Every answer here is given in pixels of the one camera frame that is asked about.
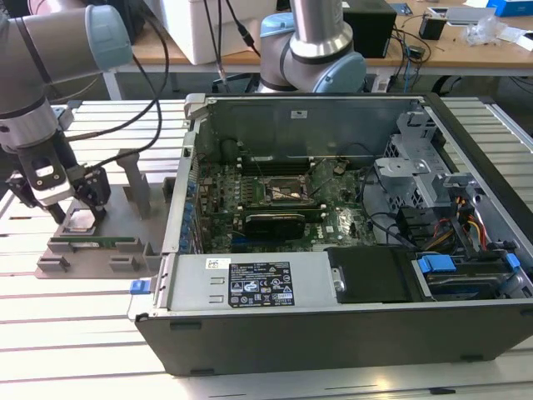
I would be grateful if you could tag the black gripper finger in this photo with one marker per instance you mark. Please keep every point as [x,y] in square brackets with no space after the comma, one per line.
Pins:
[21,187]
[96,185]

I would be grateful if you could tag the silver CPU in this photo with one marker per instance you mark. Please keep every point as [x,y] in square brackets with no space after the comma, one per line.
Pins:
[81,221]

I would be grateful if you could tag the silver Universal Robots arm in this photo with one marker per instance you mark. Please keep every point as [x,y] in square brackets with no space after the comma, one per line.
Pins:
[41,50]

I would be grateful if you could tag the CPU socket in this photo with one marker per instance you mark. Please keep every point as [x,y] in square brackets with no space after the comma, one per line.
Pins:
[287,185]

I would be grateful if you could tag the grey plastic parts rack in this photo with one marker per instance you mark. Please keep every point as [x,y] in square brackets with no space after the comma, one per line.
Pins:
[121,221]

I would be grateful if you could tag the green RAM stick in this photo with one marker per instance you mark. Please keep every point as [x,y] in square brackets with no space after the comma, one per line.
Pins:
[112,241]

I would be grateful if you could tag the blue case latch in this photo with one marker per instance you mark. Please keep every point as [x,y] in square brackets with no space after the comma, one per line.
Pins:
[139,287]

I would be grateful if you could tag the silver power supply with label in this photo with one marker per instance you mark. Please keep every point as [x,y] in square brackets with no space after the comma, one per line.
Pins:
[191,283]

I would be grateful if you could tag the black computer tower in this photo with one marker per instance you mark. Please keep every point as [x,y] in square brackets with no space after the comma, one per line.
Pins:
[134,12]

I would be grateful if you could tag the black RAM slot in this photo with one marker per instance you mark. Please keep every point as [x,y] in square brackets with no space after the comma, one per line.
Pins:
[275,161]
[275,170]
[283,203]
[314,212]

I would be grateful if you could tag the black graphics card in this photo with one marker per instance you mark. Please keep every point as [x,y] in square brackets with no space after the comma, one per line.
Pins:
[275,227]

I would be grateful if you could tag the white plastic machine housing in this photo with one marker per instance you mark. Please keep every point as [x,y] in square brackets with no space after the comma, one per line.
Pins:
[208,33]

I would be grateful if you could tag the round coin battery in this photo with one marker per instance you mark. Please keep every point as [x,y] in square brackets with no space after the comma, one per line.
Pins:
[339,167]

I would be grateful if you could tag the green motherboard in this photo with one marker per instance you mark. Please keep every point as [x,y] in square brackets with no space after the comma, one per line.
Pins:
[345,216]

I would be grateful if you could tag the open black PC case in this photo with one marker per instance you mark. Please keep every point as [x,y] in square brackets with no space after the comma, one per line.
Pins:
[291,346]

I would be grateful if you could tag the black plastic shroud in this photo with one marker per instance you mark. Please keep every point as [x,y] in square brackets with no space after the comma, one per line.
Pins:
[370,275]

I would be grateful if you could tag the white power adapter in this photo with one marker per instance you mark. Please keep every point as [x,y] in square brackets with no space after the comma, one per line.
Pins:
[381,84]

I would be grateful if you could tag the grey metal drive cage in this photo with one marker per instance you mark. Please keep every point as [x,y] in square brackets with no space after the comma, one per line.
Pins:
[406,166]

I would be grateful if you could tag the large black cube box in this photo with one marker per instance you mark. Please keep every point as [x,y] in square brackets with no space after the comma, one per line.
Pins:
[370,33]

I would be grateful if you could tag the small black device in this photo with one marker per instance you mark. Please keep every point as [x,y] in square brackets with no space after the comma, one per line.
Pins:
[416,52]

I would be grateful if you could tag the blue disk carrier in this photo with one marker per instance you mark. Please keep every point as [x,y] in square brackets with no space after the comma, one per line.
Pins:
[435,264]

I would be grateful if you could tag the small blue card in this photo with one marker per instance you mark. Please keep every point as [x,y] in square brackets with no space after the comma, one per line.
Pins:
[401,8]

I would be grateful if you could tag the small black speaker box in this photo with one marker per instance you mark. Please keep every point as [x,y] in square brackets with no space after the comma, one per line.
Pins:
[431,28]

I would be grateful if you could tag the black hard disk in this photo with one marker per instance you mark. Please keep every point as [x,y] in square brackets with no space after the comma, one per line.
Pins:
[458,287]

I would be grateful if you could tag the white flat tray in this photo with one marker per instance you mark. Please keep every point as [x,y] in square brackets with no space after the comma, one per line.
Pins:
[470,14]

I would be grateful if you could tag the clear plastic bag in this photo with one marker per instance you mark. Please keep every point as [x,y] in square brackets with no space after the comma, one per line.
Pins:
[485,31]

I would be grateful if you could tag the white card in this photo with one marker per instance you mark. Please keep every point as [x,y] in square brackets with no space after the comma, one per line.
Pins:
[520,39]

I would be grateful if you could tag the blue cardboard box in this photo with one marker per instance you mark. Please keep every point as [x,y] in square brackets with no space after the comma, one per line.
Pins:
[512,7]

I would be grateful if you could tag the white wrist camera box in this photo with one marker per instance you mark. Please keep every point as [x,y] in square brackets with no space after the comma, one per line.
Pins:
[50,189]

